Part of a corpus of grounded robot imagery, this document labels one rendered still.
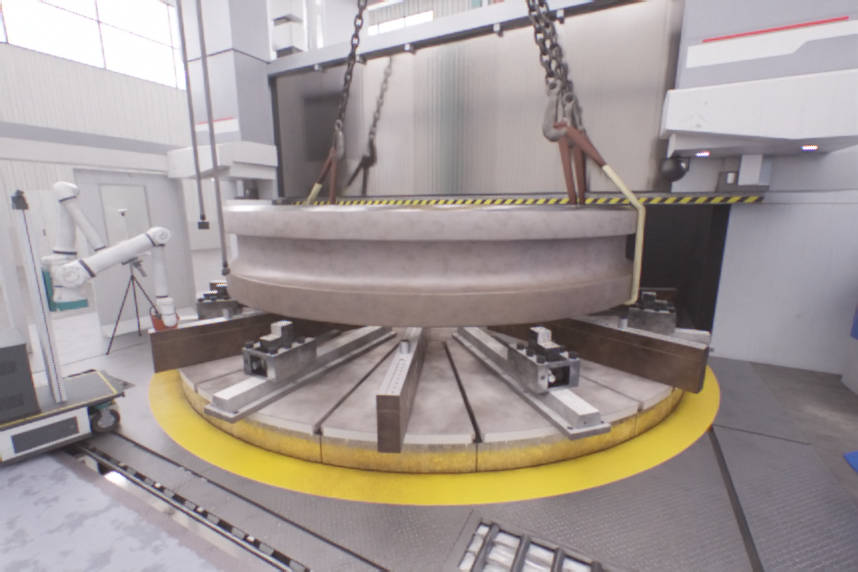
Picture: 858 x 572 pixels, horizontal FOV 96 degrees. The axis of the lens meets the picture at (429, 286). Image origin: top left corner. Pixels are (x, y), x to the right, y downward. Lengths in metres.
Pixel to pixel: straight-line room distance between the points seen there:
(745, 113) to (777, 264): 2.45
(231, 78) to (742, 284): 7.07
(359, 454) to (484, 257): 1.69
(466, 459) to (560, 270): 1.70
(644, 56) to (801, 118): 2.41
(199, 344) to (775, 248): 6.03
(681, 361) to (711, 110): 1.89
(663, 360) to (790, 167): 2.02
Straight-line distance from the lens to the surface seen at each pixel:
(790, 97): 3.71
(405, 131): 6.45
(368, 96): 6.94
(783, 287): 5.76
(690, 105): 3.63
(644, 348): 3.82
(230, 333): 4.28
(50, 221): 13.59
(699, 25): 4.21
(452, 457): 2.82
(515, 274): 3.20
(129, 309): 7.15
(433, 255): 3.01
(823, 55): 4.24
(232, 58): 6.82
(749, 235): 5.62
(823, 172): 4.74
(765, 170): 4.49
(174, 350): 4.23
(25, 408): 3.98
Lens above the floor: 1.74
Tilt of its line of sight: 11 degrees down
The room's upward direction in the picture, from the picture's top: straight up
